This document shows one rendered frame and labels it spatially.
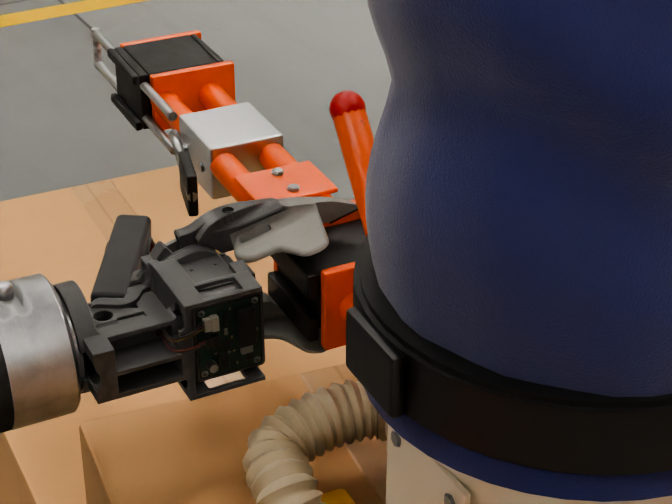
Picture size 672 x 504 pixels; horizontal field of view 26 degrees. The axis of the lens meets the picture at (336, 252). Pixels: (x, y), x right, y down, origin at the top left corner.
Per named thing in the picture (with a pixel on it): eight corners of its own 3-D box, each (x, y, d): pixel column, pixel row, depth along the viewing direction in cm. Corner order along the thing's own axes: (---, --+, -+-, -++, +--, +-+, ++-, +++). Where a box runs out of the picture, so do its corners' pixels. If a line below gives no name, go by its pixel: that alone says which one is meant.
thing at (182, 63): (236, 116, 125) (235, 62, 123) (155, 132, 122) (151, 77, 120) (200, 80, 132) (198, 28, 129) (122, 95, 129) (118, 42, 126)
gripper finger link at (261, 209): (298, 246, 97) (184, 308, 95) (287, 234, 99) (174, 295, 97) (278, 191, 94) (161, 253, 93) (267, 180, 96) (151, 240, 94)
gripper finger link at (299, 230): (389, 238, 95) (266, 305, 93) (347, 200, 100) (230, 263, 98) (377, 201, 93) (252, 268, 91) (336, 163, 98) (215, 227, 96)
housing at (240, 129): (288, 184, 115) (288, 133, 113) (208, 202, 113) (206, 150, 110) (253, 149, 121) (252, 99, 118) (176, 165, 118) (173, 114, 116)
